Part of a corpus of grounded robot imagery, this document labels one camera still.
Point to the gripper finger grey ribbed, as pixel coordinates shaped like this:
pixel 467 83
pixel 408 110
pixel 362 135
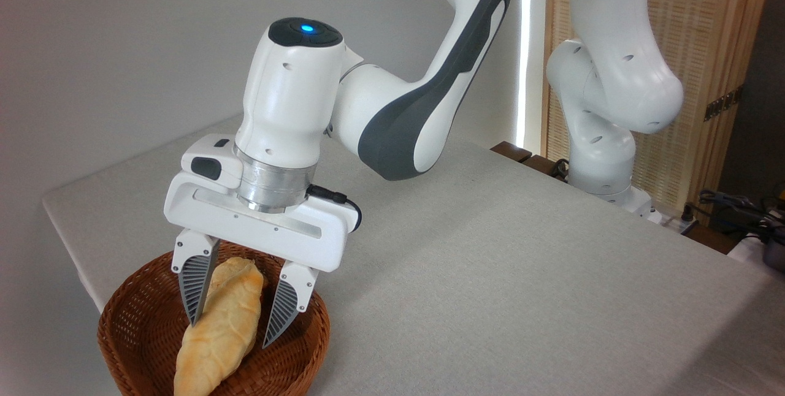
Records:
pixel 288 301
pixel 195 279

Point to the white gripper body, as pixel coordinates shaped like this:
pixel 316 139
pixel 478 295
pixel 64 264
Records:
pixel 257 230

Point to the long braided bread loaf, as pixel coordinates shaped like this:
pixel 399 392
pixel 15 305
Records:
pixel 214 347

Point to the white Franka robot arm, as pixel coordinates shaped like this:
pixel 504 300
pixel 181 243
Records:
pixel 392 120

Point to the small round bread roll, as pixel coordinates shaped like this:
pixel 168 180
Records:
pixel 239 270

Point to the brown wicker basket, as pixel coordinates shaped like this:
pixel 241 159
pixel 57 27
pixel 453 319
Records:
pixel 288 359

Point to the grey fabric tablecloth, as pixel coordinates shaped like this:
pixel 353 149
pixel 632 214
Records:
pixel 490 292

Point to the metal screen hinge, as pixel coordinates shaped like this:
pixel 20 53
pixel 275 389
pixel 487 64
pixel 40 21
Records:
pixel 723 103

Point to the wooden rattan folding screen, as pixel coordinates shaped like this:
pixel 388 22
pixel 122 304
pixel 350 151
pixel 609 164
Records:
pixel 705 16

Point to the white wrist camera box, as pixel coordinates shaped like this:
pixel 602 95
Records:
pixel 211 166

